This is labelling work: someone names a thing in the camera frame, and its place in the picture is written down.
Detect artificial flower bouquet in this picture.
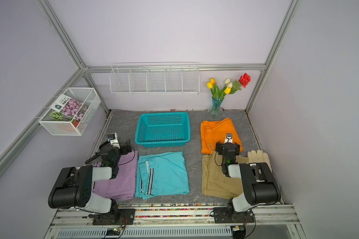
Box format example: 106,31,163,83
206,73,251,101

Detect white wire wall shelf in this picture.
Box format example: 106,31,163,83
109,62,200,95

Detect white wire side basket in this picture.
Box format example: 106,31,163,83
38,87,101,136

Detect purple flower pot plant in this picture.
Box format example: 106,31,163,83
49,94,88,127

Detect teal pants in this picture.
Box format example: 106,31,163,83
135,151,190,200

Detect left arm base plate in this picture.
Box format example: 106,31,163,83
89,209,136,226

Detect glass vase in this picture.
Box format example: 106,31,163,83
208,98,223,119

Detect black litter scoop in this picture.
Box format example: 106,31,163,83
85,152,101,165

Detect orange pants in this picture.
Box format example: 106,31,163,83
200,118,243,154

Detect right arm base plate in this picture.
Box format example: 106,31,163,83
210,207,255,224

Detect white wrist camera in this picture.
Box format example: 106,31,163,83
224,133,233,143
107,133,120,148

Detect cream work glove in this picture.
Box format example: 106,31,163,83
247,150,272,171

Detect purple pants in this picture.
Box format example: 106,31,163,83
92,150,139,202

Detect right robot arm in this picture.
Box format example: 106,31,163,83
215,141,281,223

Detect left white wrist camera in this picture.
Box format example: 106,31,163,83
107,133,120,148

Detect khaki pants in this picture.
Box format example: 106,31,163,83
201,151,243,199

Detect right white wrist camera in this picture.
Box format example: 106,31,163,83
224,133,233,143

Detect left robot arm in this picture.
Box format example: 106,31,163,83
48,142,138,225

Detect teal plastic basket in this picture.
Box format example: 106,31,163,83
135,112,190,148

